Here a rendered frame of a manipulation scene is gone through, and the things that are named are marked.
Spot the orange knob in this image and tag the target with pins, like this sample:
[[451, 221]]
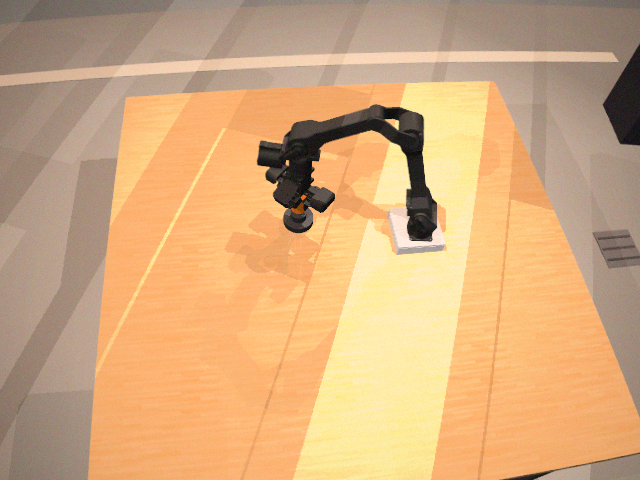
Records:
[[300, 208]]

